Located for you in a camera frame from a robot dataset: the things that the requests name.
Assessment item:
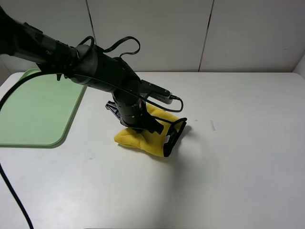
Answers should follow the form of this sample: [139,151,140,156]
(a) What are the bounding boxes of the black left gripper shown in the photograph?
[105,100,164,134]

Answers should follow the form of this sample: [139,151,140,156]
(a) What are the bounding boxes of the green plastic tray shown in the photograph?
[0,74,86,148]

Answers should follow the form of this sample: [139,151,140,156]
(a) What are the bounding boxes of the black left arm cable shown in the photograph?
[0,36,187,229]

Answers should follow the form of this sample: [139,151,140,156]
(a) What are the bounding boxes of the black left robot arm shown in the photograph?
[0,10,163,134]

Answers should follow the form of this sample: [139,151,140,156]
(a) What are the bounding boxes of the yellow towel with black trim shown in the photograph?
[114,104,187,157]

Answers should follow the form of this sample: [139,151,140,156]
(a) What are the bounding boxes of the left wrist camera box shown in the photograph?
[140,80,173,104]

